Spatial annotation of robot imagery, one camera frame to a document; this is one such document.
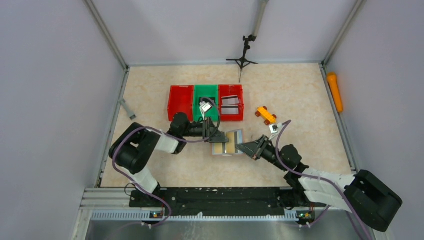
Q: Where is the red plastic bin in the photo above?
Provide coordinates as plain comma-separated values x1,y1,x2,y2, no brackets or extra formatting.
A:
167,85,195,122
218,84,245,122

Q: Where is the green plastic bin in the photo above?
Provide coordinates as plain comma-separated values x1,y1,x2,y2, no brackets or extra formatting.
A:
192,84,219,121

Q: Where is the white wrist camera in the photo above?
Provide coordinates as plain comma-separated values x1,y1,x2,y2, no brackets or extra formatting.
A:
269,123,283,140
199,101,213,115

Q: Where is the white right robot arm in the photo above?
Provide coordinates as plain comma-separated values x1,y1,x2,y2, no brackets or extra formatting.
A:
235,135,403,232

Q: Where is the right red plastic bin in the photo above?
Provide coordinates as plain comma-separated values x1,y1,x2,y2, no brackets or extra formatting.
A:
218,84,245,122

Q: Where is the grey small tool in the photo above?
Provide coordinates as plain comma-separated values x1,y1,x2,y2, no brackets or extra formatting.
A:
118,98,137,120

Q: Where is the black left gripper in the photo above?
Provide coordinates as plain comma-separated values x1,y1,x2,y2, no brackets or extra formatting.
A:
181,116,229,143

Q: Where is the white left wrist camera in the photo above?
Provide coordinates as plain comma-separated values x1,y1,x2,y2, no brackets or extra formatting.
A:
199,101,213,115

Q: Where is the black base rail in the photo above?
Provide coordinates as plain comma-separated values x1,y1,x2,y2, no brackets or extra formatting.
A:
129,187,313,210

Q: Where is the orange flashlight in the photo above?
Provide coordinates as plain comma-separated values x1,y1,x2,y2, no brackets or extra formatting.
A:
326,72,343,113

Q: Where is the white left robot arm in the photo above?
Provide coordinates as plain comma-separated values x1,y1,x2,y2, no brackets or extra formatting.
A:
108,112,230,207

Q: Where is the card with black stripe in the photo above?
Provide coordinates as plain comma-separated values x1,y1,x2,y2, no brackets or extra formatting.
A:
221,95,240,106

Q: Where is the black card in green bin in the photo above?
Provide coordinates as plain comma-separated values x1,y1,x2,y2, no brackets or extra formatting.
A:
198,96,216,104

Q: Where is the left red plastic bin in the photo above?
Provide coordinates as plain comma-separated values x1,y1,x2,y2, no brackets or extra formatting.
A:
167,85,195,122

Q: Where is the white card in bin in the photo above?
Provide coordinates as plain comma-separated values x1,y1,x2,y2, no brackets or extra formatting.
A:
221,105,239,115

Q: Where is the yellow toy brick car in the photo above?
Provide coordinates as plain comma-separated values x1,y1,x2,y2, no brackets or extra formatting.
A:
255,106,277,126

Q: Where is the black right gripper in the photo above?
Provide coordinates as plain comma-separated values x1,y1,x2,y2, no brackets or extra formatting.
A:
236,134,289,172

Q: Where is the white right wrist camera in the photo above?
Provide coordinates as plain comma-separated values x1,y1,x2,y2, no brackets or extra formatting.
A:
269,123,283,140

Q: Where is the black camera tripod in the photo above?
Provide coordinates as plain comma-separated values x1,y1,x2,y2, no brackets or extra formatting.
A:
226,34,258,83

